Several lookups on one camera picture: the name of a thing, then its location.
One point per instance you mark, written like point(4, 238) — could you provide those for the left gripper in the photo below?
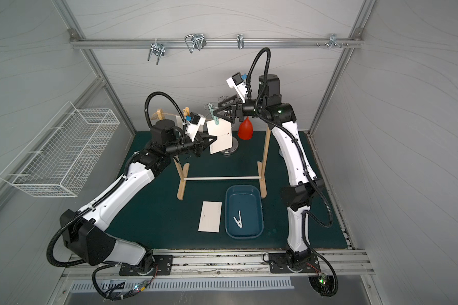
point(198, 145)

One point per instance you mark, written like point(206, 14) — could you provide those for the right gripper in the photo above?
point(235, 112)

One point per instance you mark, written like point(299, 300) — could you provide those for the teal plastic tray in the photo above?
point(247, 199)

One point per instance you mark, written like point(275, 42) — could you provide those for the chrome glass holder stand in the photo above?
point(209, 118)

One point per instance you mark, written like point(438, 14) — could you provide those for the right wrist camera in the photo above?
point(238, 83)

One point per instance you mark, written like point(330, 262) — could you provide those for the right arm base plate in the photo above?
point(288, 263)

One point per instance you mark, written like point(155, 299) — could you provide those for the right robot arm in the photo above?
point(258, 96)

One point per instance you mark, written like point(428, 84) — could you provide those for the aluminium crossbar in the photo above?
point(212, 43)

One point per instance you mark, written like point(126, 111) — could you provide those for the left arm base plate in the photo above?
point(159, 264)

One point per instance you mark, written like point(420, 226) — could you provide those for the white wire basket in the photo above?
point(57, 162)

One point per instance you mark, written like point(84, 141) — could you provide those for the metal clamp hook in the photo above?
point(333, 43)
point(240, 41)
point(157, 50)
point(195, 41)

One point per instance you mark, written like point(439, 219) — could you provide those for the mint green clothespin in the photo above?
point(211, 112)

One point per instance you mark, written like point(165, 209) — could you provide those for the wooden drying rack frame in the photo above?
point(229, 169)

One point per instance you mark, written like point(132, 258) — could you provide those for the white clothespin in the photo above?
point(238, 220)

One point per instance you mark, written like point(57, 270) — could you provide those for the red plastic goblet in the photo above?
point(245, 131)

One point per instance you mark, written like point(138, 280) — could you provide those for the wooden clothespin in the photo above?
point(186, 111)

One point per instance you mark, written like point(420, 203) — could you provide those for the white postcard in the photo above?
point(210, 217)
point(224, 133)

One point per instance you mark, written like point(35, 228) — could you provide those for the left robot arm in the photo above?
point(82, 237)

